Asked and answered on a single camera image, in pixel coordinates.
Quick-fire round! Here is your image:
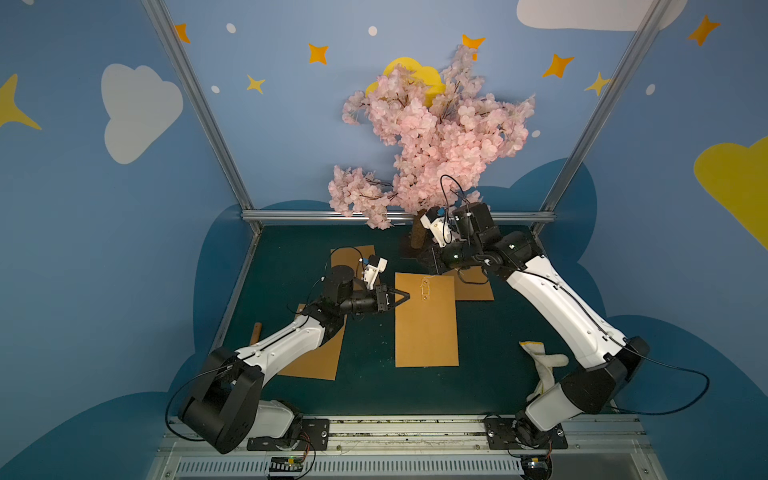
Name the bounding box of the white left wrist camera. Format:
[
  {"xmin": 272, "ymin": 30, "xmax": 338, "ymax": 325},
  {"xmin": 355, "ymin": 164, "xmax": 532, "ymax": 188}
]
[{"xmin": 361, "ymin": 255, "xmax": 388, "ymax": 290}]

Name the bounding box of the brown kraft file bag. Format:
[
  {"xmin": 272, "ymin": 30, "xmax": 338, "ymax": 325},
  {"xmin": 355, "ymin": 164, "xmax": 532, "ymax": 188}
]
[{"xmin": 444, "ymin": 266, "xmax": 494, "ymax": 301}]

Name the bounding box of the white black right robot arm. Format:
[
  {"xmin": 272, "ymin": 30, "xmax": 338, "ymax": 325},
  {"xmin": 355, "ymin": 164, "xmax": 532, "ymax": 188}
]
[{"xmin": 419, "ymin": 202, "xmax": 650, "ymax": 446}]

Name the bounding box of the aluminium left corner post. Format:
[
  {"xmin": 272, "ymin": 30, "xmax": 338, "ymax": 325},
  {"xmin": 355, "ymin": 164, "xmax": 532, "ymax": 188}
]
[{"xmin": 142, "ymin": 0, "xmax": 263, "ymax": 236}]

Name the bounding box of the pink cherry blossom tree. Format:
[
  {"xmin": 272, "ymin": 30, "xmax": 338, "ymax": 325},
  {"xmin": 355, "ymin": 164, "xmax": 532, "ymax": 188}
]
[{"xmin": 328, "ymin": 45, "xmax": 536, "ymax": 230}]

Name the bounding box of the right circuit board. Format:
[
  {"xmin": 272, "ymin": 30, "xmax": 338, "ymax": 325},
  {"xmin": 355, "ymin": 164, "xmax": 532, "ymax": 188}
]
[{"xmin": 520, "ymin": 457, "xmax": 553, "ymax": 480}]

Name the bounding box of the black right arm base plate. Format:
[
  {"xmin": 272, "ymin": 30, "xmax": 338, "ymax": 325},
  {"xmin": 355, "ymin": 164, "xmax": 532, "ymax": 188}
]
[{"xmin": 481, "ymin": 414, "xmax": 568, "ymax": 450}]

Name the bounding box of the aluminium back rail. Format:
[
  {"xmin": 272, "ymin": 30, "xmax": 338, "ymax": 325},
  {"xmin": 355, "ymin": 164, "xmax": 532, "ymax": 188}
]
[{"xmin": 241, "ymin": 209, "xmax": 556, "ymax": 226}]

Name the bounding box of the aluminium front rail frame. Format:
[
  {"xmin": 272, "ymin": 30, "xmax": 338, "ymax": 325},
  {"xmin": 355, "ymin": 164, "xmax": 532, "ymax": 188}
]
[{"xmin": 147, "ymin": 414, "xmax": 666, "ymax": 479}]

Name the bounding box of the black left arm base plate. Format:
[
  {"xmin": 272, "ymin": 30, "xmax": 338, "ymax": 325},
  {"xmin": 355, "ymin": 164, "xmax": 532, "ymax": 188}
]
[{"xmin": 246, "ymin": 418, "xmax": 330, "ymax": 452}]

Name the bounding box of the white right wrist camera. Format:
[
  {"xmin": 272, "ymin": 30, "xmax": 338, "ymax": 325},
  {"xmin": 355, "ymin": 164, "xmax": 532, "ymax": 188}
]
[{"xmin": 419, "ymin": 207, "xmax": 459, "ymax": 248}]

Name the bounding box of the brown wooden stick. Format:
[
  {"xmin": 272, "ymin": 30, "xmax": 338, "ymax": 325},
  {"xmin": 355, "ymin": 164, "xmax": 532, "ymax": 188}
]
[{"xmin": 249, "ymin": 322, "xmax": 263, "ymax": 345}]

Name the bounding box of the brown kraft envelope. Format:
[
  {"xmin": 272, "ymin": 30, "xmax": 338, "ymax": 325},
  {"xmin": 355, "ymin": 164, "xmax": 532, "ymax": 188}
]
[
  {"xmin": 395, "ymin": 273, "xmax": 459, "ymax": 368},
  {"xmin": 278, "ymin": 321, "xmax": 346, "ymax": 381},
  {"xmin": 330, "ymin": 245, "xmax": 376, "ymax": 280}
]

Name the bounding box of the circuit board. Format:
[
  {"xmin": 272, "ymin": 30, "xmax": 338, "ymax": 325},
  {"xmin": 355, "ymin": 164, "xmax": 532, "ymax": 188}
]
[
  {"xmin": 268, "ymin": 456, "xmax": 305, "ymax": 476},
  {"xmin": 520, "ymin": 457, "xmax": 553, "ymax": 480}
]

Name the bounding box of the aluminium corner post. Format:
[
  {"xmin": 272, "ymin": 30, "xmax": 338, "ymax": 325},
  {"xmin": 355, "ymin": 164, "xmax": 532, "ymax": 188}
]
[
  {"xmin": 531, "ymin": 0, "xmax": 672, "ymax": 237},
  {"xmin": 142, "ymin": 0, "xmax": 263, "ymax": 236}
]

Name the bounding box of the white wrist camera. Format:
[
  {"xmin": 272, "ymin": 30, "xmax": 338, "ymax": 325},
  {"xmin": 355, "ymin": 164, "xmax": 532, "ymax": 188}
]
[
  {"xmin": 361, "ymin": 255, "xmax": 388, "ymax": 290},
  {"xmin": 419, "ymin": 207, "xmax": 459, "ymax": 248}
]

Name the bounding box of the white yellow cloth strip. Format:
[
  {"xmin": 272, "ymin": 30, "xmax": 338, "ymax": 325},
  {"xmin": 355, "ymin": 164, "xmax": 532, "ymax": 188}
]
[{"xmin": 519, "ymin": 341, "xmax": 569, "ymax": 402}]

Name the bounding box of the dark metal tree base plate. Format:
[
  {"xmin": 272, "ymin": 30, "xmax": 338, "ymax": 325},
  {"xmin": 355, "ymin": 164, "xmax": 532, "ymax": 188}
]
[{"xmin": 399, "ymin": 231, "xmax": 440, "ymax": 261}]

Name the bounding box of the aluminium right corner post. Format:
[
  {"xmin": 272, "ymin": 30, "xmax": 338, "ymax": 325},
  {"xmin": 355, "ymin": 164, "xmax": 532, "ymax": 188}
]
[{"xmin": 531, "ymin": 0, "xmax": 672, "ymax": 237}]

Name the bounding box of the left circuit board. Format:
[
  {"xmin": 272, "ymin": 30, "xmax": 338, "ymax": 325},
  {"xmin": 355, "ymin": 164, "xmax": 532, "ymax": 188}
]
[{"xmin": 268, "ymin": 456, "xmax": 305, "ymax": 476}]

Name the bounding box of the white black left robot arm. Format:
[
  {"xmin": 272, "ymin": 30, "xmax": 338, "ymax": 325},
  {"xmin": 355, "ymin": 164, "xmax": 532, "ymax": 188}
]
[{"xmin": 178, "ymin": 265, "xmax": 410, "ymax": 454}]

